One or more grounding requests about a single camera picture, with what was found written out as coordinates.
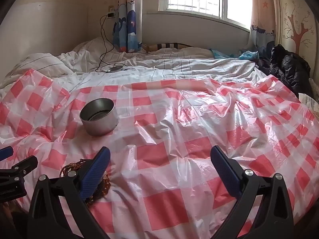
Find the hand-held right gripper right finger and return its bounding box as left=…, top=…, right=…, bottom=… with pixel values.
left=211, top=146, right=294, bottom=239

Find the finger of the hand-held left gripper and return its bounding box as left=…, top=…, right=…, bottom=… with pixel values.
left=0, top=156, right=38, bottom=183
left=0, top=146, right=14, bottom=161

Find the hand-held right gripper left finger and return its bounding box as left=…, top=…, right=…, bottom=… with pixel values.
left=27, top=147, right=111, bottom=239

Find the amber chain necklace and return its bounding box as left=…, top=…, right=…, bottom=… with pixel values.
left=59, top=161, right=111, bottom=206

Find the round metal tin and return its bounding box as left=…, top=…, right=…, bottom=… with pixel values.
left=79, top=99, right=119, bottom=137

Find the red checkered plastic sheet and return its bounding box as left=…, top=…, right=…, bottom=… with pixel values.
left=0, top=69, right=319, bottom=239

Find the white striped duvet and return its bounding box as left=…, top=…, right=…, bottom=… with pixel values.
left=0, top=37, right=270, bottom=97

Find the light blue cloth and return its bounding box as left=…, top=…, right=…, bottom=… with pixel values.
left=212, top=50, right=260, bottom=61

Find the black puffer jacket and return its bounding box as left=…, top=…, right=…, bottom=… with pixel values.
left=259, top=44, right=313, bottom=97

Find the brown striped pillow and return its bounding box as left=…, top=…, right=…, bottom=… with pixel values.
left=143, top=42, right=197, bottom=53

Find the blue whale print curtain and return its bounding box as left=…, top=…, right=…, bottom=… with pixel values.
left=113, top=0, right=144, bottom=53

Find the pink boat print curtain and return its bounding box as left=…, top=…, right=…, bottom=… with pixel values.
left=250, top=0, right=277, bottom=55

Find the black charger cable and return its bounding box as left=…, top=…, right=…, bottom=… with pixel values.
left=96, top=15, right=125, bottom=73

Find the tree wall sticker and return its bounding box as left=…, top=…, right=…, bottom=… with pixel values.
left=283, top=2, right=314, bottom=53

